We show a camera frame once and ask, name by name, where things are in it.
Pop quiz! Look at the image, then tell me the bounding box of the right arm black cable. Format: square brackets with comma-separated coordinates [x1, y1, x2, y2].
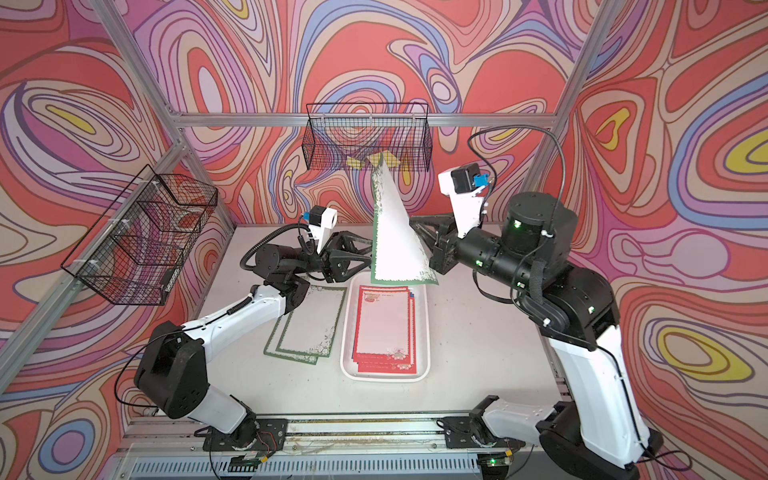
[466, 124, 568, 217]

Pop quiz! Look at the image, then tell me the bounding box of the back black wire basket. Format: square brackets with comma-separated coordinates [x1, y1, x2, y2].
[301, 101, 433, 171]

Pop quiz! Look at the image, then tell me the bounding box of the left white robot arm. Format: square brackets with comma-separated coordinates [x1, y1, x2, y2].
[134, 214, 373, 450]

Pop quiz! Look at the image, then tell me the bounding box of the yellow sticky note small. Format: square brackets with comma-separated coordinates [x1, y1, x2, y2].
[344, 156, 365, 170]

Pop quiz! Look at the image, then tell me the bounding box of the red bordered stationery sheet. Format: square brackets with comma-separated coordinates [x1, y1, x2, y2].
[352, 285, 417, 376]

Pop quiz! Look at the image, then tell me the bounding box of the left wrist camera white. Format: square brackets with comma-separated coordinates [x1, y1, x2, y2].
[301, 205, 338, 253]

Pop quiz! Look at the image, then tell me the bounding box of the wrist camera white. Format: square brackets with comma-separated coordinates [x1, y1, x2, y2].
[301, 205, 338, 253]
[438, 163, 489, 238]

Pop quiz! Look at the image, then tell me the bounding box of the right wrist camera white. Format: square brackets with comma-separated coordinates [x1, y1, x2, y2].
[438, 163, 489, 238]

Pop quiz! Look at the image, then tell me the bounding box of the white plastic storage tray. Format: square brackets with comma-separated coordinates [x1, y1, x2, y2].
[340, 272, 431, 383]

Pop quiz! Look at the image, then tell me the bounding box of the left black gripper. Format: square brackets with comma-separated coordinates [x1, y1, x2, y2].
[287, 238, 374, 292]

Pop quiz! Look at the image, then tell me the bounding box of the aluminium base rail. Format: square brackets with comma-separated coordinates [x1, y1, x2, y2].
[101, 410, 613, 480]

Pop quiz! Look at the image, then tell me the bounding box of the yellow sticky note large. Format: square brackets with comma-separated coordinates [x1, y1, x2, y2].
[366, 149, 401, 170]

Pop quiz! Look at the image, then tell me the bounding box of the left black wire basket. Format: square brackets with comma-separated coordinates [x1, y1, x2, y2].
[60, 165, 218, 306]

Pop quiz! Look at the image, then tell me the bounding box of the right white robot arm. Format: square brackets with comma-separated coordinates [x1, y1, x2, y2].
[410, 192, 663, 479]

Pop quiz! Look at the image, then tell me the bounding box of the black wire basket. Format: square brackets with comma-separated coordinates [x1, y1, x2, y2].
[301, 101, 433, 171]
[60, 165, 218, 306]

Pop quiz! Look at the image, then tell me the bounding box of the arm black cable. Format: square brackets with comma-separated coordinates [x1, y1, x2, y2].
[239, 223, 313, 271]
[466, 124, 568, 217]

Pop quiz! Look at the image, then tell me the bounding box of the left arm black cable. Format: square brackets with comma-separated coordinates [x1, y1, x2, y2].
[239, 223, 313, 271]

